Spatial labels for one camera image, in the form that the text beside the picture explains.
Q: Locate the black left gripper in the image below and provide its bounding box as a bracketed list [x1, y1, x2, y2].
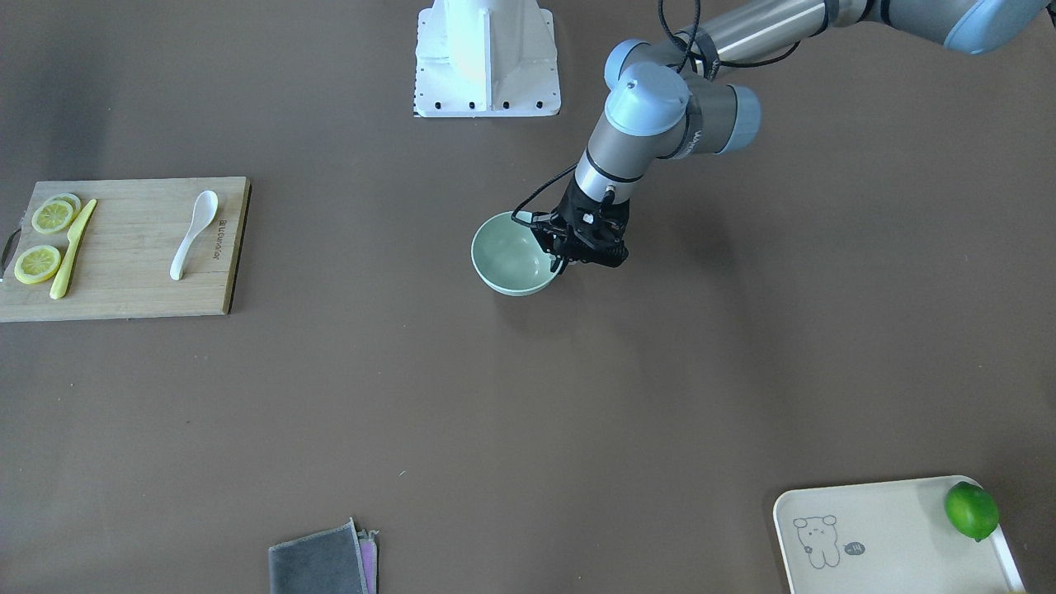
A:
[532, 180, 630, 276]

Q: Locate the mint green bowl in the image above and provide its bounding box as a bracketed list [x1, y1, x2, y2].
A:
[470, 211, 558, 297]

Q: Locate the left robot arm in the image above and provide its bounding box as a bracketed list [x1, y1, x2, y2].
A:
[512, 1, 1054, 275]

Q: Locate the white ceramic spoon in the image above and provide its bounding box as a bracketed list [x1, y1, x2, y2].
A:
[169, 191, 219, 281]

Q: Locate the grey folded cloth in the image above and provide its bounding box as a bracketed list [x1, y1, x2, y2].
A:
[268, 519, 380, 593]

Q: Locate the cream rabbit tray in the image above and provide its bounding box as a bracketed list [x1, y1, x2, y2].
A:
[773, 476, 1026, 593]

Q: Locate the bamboo cutting board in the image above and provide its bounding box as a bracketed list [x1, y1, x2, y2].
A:
[1, 177, 252, 323]

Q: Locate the yellow plastic knife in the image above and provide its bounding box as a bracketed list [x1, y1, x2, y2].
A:
[49, 199, 97, 299]

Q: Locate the green lime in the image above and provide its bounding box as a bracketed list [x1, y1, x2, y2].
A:
[944, 481, 1000, 542]

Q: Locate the lemon slice upper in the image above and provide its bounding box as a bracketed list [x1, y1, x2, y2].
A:
[31, 199, 77, 234]

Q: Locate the lemon slice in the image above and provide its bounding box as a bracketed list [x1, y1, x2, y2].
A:
[31, 199, 77, 234]
[12, 244, 63, 285]

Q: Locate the lemon slice lower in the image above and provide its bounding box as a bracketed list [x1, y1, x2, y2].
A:
[12, 244, 63, 285]

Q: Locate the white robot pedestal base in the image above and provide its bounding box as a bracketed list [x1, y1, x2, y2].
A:
[412, 1, 562, 118]

